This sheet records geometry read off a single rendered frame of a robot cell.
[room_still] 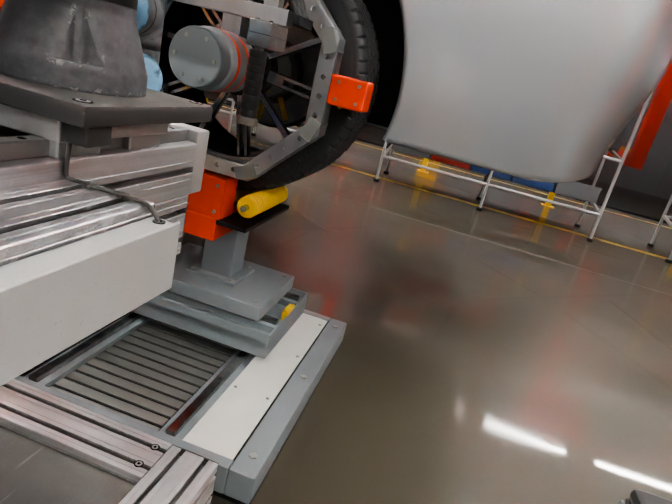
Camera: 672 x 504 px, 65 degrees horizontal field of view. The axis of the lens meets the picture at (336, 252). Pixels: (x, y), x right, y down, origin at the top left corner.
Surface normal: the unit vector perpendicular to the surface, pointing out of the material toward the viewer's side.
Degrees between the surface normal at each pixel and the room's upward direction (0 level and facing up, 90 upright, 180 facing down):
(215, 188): 90
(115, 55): 72
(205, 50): 90
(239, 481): 90
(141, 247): 90
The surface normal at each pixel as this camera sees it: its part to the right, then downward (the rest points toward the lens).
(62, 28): 0.36, 0.08
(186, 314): -0.25, 0.26
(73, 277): 0.94, 0.29
